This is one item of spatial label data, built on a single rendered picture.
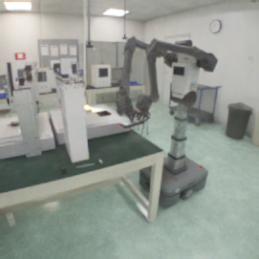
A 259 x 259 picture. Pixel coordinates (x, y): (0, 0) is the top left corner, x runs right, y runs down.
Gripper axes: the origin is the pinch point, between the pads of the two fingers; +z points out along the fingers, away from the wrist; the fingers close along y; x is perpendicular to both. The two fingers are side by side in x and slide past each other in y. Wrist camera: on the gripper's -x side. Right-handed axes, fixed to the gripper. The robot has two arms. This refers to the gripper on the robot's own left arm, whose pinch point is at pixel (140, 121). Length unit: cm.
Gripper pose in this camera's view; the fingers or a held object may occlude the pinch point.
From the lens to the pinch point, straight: 148.9
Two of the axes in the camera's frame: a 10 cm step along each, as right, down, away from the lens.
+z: -4.2, 9.1, 0.2
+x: 7.0, 3.0, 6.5
